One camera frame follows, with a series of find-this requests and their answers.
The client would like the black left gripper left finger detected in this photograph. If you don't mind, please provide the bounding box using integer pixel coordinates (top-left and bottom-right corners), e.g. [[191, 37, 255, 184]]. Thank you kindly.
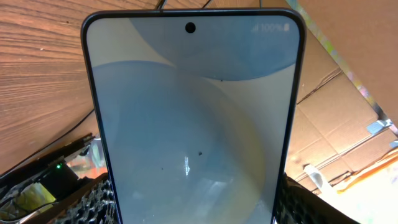
[[26, 173, 119, 224]]

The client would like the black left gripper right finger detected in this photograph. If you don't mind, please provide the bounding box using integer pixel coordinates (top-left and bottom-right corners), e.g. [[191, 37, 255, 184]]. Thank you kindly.
[[275, 175, 359, 224]]

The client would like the blue Samsung Galaxy smartphone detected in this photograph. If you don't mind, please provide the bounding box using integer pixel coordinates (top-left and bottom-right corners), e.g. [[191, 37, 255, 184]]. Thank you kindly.
[[81, 7, 306, 223]]

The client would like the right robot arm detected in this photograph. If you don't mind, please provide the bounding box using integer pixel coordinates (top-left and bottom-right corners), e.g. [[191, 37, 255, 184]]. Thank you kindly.
[[1, 134, 118, 224]]

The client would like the brown cardboard sheet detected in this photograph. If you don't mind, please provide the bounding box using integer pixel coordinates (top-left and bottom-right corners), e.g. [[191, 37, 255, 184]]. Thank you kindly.
[[267, 0, 398, 190]]

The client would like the black USB charging cable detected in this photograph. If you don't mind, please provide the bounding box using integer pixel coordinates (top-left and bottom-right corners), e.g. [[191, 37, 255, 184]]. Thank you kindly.
[[0, 0, 262, 178]]

